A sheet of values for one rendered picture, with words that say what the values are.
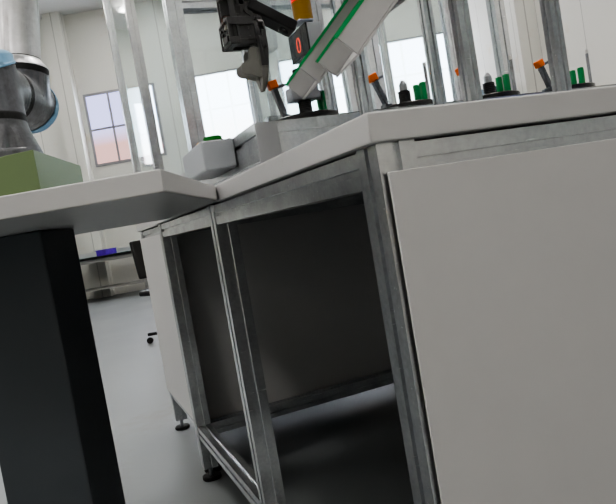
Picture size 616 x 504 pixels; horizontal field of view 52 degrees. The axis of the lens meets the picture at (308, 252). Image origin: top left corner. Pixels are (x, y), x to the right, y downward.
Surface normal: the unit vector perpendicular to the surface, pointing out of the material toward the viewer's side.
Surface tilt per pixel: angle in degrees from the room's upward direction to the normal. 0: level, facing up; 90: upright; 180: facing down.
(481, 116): 90
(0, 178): 90
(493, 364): 90
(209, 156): 90
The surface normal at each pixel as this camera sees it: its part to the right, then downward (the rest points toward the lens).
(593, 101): 0.37, -0.01
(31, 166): -0.01, 0.05
